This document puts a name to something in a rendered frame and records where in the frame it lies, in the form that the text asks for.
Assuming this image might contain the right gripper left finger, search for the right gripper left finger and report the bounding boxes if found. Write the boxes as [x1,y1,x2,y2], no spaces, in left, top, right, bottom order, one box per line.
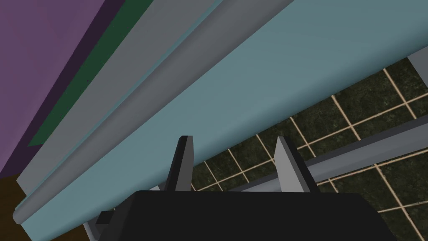
[164,135,194,192]

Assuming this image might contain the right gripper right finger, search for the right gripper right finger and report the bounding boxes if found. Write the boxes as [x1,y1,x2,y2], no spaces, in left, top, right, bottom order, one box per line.
[274,136,320,193]

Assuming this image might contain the teal drawer front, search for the teal drawer front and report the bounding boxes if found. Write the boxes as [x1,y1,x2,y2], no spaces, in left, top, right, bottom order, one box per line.
[20,0,428,241]

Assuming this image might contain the grey bar handle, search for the grey bar handle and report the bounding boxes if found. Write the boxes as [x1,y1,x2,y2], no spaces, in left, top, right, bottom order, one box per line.
[13,0,296,225]

